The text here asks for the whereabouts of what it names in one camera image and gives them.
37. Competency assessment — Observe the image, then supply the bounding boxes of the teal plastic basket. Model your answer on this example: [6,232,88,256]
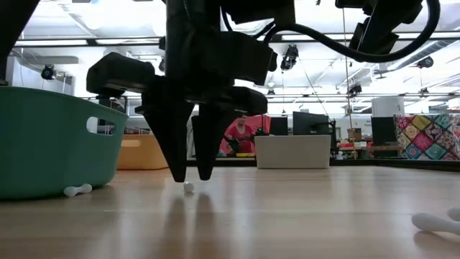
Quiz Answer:
[0,86,129,201]

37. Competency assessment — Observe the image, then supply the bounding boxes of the black aluminium table frame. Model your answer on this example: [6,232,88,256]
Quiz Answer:
[185,157,460,172]

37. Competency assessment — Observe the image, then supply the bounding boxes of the brown cardboard box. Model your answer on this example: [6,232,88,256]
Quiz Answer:
[346,127,364,142]

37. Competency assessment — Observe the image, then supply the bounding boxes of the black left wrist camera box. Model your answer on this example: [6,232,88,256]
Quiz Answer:
[195,30,279,86]

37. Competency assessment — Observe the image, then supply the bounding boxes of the black left wrist camera cable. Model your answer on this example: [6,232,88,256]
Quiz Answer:
[221,0,442,64]

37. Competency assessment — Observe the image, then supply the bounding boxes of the black computer monitor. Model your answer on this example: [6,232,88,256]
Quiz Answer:
[292,111,331,137]
[269,117,290,137]
[370,117,399,145]

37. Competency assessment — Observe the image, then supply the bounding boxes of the red fabric backdrop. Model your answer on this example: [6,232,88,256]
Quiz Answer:
[218,114,272,156]

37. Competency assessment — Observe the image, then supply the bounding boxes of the white plastic basket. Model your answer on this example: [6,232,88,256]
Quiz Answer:
[254,134,333,170]

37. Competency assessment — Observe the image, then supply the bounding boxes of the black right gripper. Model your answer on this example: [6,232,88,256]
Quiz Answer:
[349,6,400,55]

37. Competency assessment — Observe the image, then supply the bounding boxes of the silver ceiling duct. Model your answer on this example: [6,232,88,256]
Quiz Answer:
[386,38,460,72]

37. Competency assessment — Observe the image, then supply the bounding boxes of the orange plastic basket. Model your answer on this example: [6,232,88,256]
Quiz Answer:
[116,134,170,171]

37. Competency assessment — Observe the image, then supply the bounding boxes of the white round column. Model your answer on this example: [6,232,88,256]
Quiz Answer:
[371,96,406,117]

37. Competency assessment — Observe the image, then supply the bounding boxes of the long ceiling light strip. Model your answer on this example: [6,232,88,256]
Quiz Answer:
[14,38,90,47]
[281,33,355,42]
[397,31,460,40]

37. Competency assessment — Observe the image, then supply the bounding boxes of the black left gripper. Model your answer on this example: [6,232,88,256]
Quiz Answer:
[86,33,270,183]

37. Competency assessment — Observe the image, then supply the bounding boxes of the person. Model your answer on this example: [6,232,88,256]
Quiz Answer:
[224,114,258,156]

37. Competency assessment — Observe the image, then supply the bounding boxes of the colourful patchwork quilt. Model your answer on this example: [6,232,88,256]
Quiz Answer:
[394,113,460,161]

